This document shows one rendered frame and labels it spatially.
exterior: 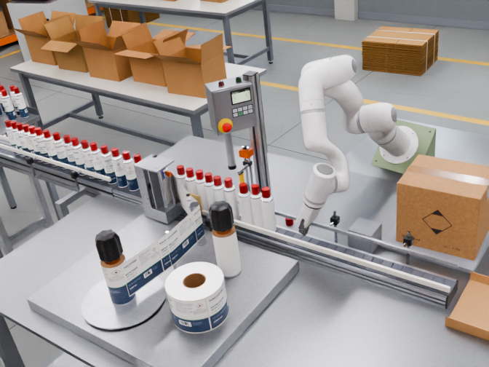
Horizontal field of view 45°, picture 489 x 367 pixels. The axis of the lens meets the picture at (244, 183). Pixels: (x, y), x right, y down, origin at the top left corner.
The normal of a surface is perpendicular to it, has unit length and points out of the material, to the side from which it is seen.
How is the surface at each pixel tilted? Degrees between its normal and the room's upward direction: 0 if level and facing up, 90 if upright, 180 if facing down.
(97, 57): 90
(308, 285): 0
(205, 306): 90
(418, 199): 90
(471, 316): 0
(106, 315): 0
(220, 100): 90
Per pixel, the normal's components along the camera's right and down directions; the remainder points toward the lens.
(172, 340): -0.11, -0.85
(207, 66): 0.83, 0.20
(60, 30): 0.73, -0.11
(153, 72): -0.58, 0.48
